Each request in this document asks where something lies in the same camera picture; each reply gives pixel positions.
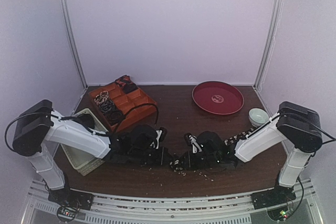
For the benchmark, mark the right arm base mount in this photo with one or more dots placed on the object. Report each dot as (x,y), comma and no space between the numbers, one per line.
(278,201)

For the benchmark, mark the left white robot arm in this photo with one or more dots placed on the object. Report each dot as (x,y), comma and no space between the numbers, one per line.
(41,123)

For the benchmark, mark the orange compartment tray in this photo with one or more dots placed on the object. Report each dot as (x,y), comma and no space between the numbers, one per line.
(136,105)

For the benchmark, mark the right aluminium frame post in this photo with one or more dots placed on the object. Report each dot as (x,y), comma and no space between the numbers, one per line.
(270,41)

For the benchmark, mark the dark rolled tie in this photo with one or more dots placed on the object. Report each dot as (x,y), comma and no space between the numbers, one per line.
(114,116)

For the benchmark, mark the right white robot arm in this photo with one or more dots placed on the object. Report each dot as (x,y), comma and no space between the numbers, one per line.
(292,122)

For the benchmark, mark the black white floral tie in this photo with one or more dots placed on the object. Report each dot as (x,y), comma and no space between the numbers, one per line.
(178,165)

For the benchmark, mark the beige patterned rolled tie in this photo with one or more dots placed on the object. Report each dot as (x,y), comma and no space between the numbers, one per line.
(102,97)

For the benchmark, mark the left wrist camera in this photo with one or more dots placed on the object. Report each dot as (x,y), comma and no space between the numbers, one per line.
(161,134)

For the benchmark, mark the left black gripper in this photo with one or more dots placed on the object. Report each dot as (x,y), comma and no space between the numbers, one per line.
(164,151)

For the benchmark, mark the red round plate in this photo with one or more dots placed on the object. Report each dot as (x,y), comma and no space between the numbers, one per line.
(218,98)

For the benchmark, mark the pale green perforated basket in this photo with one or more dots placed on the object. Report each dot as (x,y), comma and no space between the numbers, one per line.
(84,163)

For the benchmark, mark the front aluminium rail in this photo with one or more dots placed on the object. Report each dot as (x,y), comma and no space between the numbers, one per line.
(239,208)

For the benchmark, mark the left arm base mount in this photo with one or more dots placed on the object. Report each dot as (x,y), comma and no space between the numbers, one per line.
(70,202)

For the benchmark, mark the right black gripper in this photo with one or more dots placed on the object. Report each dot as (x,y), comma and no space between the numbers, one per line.
(187,161)

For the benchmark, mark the small celadon bowl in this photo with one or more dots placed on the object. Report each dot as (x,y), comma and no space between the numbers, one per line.
(258,117)

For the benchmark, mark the black tie in basket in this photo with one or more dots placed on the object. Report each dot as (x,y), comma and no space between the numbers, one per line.
(87,120)

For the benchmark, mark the aluminium frame post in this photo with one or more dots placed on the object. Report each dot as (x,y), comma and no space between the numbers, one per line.
(270,41)
(72,42)

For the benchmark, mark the black white rolled tie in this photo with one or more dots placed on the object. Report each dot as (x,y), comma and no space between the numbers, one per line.
(107,106)

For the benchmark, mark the left aluminium frame post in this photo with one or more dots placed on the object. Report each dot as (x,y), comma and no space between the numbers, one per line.
(72,42)

